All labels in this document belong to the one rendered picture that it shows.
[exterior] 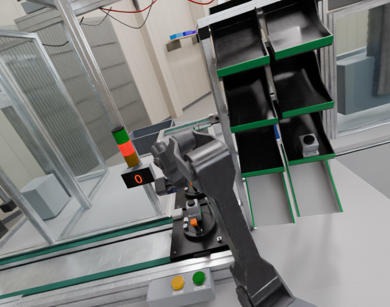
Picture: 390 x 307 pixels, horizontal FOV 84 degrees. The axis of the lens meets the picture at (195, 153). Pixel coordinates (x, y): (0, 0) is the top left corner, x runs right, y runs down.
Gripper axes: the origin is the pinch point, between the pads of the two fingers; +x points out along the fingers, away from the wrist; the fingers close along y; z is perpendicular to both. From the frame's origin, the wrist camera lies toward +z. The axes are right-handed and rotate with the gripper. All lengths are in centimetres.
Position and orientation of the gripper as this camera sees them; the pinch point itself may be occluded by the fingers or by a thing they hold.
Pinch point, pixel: (184, 184)
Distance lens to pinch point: 80.6
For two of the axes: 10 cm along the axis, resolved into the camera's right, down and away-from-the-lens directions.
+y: -9.6, 2.7, 0.9
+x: 2.1, 4.3, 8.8
